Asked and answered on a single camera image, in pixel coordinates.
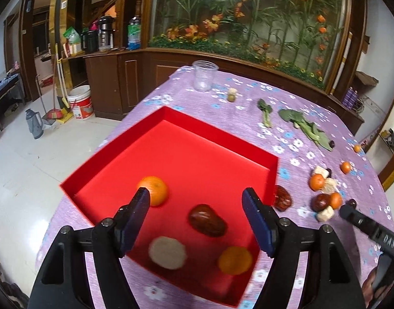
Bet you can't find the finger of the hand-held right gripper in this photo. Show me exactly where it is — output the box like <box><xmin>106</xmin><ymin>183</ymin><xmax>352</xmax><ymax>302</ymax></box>
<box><xmin>339</xmin><ymin>203</ymin><xmax>394</xmax><ymax>260</ymax></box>

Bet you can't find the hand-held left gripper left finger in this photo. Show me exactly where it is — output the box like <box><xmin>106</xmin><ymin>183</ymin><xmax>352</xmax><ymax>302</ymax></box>
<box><xmin>28</xmin><ymin>187</ymin><xmax>151</xmax><ymax>309</ymax></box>

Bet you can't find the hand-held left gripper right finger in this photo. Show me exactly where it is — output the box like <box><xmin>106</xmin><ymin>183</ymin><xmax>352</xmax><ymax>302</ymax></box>
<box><xmin>241</xmin><ymin>187</ymin><xmax>366</xmax><ymax>309</ymax></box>

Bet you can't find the large red jujube date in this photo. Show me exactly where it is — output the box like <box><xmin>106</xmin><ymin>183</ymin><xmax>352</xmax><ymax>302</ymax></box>
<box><xmin>311</xmin><ymin>193</ymin><xmax>331</xmax><ymax>212</ymax></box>
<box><xmin>273</xmin><ymin>185</ymin><xmax>293</xmax><ymax>212</ymax></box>
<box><xmin>188</xmin><ymin>204</ymin><xmax>228</xmax><ymax>238</ymax></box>

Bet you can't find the round beige rice cake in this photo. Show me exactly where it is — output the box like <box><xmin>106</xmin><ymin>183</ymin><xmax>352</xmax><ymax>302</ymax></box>
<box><xmin>148</xmin><ymin>236</ymin><xmax>187</xmax><ymax>270</ymax></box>

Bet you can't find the red cardboard box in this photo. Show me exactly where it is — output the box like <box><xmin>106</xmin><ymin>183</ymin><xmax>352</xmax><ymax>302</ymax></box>
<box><xmin>59</xmin><ymin>106</ymin><xmax>279</xmax><ymax>308</ymax></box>

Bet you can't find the person's right hand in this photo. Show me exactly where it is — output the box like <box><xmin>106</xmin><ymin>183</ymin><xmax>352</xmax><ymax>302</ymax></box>
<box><xmin>361</xmin><ymin>265</ymin><xmax>388</xmax><ymax>309</ymax></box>

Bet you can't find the dark tool on shelf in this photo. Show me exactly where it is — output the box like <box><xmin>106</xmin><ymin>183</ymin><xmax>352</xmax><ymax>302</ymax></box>
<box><xmin>379</xmin><ymin>128</ymin><xmax>394</xmax><ymax>150</ymax></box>

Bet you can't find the large green leafy vegetable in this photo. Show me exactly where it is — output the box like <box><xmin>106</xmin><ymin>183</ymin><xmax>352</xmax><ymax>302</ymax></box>
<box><xmin>277</xmin><ymin>108</ymin><xmax>333</xmax><ymax>152</ymax></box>

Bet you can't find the small green leafy vegetable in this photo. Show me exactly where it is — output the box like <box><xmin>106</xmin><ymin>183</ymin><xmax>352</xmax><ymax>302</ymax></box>
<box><xmin>257</xmin><ymin>99</ymin><xmax>273</xmax><ymax>128</ymax></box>

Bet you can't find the yellow dustpan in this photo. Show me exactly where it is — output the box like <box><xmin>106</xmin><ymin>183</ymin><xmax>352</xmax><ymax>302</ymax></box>
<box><xmin>54</xmin><ymin>43</ymin><xmax>73</xmax><ymax>125</ymax></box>

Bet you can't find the white plastic bucket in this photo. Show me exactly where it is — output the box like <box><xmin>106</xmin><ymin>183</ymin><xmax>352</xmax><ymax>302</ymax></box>
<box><xmin>67</xmin><ymin>85</ymin><xmax>95</xmax><ymax>121</ymax></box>

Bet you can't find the purple bottle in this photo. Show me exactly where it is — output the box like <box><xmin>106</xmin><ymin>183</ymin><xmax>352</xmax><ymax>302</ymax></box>
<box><xmin>342</xmin><ymin>88</ymin><xmax>358</xmax><ymax>109</ymax></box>

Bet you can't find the red broom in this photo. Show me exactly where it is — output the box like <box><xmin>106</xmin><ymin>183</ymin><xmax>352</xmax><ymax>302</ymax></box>
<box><xmin>36</xmin><ymin>74</ymin><xmax>64</xmax><ymax>122</ymax></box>

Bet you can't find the grey thermos jug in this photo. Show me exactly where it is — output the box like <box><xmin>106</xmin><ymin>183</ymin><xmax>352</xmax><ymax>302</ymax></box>
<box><xmin>25</xmin><ymin>108</ymin><xmax>45</xmax><ymax>140</ymax></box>

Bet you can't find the brown wooden cabinet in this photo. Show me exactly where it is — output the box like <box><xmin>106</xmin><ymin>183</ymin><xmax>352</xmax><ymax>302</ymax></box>
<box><xmin>83</xmin><ymin>48</ymin><xmax>365</xmax><ymax>136</ymax></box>

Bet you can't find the brown cardboard piece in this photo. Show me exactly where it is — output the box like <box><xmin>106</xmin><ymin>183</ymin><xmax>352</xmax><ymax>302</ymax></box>
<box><xmin>355</xmin><ymin>70</ymin><xmax>379</xmax><ymax>87</ymax></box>

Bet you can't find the clear plastic cup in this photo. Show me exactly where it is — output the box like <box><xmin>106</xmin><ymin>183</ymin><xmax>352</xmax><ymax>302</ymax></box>
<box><xmin>192</xmin><ymin>61</ymin><xmax>219</xmax><ymax>92</ymax></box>

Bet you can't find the white rod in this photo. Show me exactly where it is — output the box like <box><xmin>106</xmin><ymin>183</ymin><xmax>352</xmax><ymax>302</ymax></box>
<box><xmin>330</xmin><ymin>32</ymin><xmax>352</xmax><ymax>95</ymax></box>

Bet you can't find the red white carton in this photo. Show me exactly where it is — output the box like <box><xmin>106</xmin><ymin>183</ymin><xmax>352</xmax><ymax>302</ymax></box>
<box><xmin>63</xmin><ymin>41</ymin><xmax>85</xmax><ymax>57</ymax></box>

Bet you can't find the dark desk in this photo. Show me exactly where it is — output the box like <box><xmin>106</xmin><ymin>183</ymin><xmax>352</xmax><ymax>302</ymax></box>
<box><xmin>0</xmin><ymin>73</ymin><xmax>26</xmax><ymax>129</ymax></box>

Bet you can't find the black kettle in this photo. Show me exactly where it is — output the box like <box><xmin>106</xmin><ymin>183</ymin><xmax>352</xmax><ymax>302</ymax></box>
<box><xmin>80</xmin><ymin>30</ymin><xmax>99</xmax><ymax>55</ymax></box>

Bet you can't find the green water bottle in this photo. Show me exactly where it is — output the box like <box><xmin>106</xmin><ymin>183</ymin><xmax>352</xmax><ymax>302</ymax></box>
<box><xmin>127</xmin><ymin>15</ymin><xmax>142</xmax><ymax>51</ymax></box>

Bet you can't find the steel thermos flask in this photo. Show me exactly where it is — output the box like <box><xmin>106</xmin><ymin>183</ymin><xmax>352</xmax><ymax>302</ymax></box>
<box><xmin>98</xmin><ymin>16</ymin><xmax>116</xmax><ymax>50</ymax></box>

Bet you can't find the green snack bag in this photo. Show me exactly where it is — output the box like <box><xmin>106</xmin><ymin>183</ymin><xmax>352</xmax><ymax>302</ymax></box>
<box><xmin>63</xmin><ymin>27</ymin><xmax>81</xmax><ymax>44</ymax></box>

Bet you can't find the glass flower display case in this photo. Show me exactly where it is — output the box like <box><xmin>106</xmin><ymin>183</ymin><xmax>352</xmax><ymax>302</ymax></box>
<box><xmin>147</xmin><ymin>0</ymin><xmax>355</xmax><ymax>92</ymax></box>

